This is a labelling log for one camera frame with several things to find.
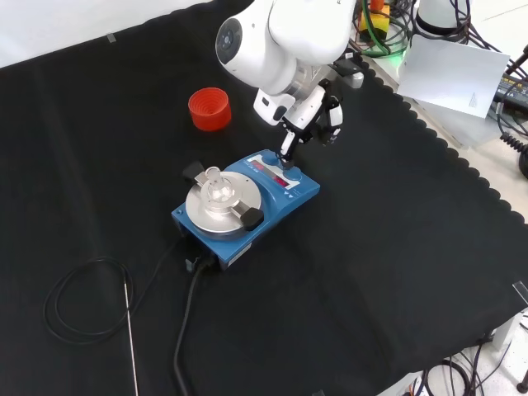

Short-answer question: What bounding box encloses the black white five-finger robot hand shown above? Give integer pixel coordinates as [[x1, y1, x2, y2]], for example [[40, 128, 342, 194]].
[[252, 78, 345, 171]]

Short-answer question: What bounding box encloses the heater with blue base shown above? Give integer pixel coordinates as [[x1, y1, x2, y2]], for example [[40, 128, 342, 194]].
[[170, 148, 322, 272]]

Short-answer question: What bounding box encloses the yellow stop button box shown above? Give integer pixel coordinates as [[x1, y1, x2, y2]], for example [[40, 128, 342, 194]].
[[356, 0, 392, 43]]

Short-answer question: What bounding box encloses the clear round-bottom glass flask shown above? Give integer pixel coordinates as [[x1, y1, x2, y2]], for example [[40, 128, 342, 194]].
[[203, 165, 237, 212]]

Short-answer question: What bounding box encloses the black bench cloth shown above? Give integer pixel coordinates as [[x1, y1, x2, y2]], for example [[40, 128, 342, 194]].
[[0, 0, 528, 396]]

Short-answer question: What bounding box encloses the black power brick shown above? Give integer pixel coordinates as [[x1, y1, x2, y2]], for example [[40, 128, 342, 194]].
[[492, 70, 528, 105]]

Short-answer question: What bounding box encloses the thin steel probe rod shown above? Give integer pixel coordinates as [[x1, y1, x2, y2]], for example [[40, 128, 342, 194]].
[[121, 276, 140, 396]]

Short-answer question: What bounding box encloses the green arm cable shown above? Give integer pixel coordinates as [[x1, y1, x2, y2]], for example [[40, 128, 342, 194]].
[[361, 11, 411, 59]]

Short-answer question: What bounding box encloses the orange ribbed plastic ring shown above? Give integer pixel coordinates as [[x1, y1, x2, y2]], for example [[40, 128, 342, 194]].
[[187, 87, 233, 133]]

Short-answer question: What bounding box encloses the black coiled cable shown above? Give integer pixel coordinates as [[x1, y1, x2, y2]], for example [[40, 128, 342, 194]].
[[497, 130, 528, 156]]

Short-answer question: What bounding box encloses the thick black heater power cable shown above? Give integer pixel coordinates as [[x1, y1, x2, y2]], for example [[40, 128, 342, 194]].
[[172, 256, 216, 396]]

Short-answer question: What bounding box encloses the thin black probe cable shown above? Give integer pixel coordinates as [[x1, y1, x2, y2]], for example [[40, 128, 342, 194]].
[[42, 240, 185, 347]]

